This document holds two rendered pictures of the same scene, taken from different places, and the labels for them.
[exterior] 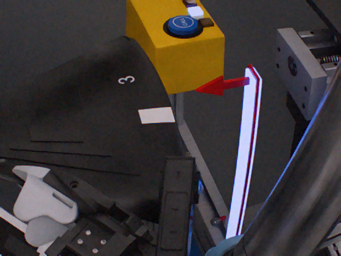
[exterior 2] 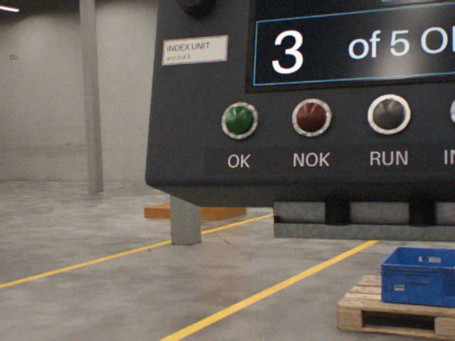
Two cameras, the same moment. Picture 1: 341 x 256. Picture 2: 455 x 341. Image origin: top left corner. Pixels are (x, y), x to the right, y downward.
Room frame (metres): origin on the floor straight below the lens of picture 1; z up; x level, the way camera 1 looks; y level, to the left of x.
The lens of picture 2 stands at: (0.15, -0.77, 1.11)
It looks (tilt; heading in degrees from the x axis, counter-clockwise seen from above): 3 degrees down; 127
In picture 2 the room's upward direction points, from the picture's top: 2 degrees counter-clockwise
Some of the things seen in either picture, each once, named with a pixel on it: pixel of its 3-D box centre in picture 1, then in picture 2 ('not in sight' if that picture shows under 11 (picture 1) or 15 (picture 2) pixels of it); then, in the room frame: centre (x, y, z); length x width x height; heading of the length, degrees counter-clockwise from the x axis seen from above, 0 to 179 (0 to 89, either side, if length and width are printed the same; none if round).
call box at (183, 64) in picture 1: (172, 38); not in sight; (0.86, 0.00, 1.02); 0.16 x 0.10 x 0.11; 19
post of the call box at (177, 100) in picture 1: (171, 89); not in sight; (0.86, 0.00, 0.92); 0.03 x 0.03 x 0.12; 19
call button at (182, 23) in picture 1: (182, 25); not in sight; (0.82, -0.02, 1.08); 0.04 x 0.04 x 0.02
